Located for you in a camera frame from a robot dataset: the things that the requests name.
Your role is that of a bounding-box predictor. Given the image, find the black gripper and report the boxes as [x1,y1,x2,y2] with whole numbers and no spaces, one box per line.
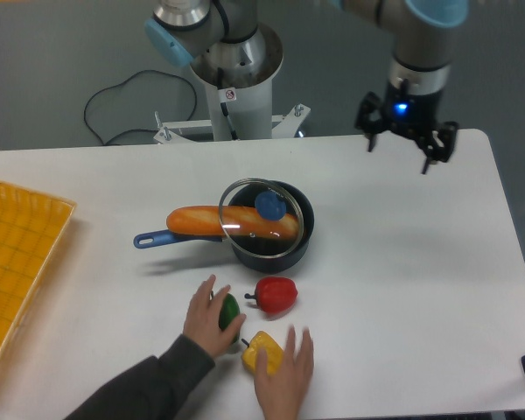
[354,60,459,174]

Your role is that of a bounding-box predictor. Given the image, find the glass pot lid blue knob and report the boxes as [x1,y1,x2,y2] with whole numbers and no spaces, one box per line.
[217,178,309,258]

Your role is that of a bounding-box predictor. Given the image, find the green bell pepper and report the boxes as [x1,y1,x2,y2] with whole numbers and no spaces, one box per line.
[219,293,241,332]

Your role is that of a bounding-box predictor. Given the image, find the yellow bell pepper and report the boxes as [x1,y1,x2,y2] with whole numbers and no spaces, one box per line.
[241,331,284,376]

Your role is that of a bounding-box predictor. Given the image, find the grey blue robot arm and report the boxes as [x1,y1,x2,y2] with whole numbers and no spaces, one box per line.
[144,1,469,165]

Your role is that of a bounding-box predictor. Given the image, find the dark grey sleeve forearm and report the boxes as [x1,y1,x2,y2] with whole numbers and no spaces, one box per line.
[67,334,215,419]

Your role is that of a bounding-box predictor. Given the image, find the person left hand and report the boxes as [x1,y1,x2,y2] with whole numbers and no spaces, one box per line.
[183,274,246,359]

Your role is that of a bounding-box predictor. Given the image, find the person right hand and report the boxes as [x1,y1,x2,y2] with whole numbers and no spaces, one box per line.
[254,326,314,419]

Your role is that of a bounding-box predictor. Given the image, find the dark blue saucepan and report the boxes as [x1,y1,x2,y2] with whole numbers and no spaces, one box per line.
[133,181,314,274]

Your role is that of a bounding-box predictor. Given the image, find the orange baguette bread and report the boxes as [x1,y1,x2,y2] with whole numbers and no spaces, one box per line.
[166,206,301,241]

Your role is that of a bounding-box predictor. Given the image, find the red bell pepper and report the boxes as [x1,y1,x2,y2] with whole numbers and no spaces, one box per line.
[244,276,298,315]

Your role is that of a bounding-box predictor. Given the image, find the yellow plastic basket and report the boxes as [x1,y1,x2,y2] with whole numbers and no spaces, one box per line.
[0,180,77,359]

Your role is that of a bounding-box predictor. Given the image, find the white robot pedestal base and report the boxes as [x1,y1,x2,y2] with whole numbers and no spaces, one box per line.
[153,23,311,144]

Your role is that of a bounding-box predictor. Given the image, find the black cable on floor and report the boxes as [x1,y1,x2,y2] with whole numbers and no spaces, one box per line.
[83,69,199,146]

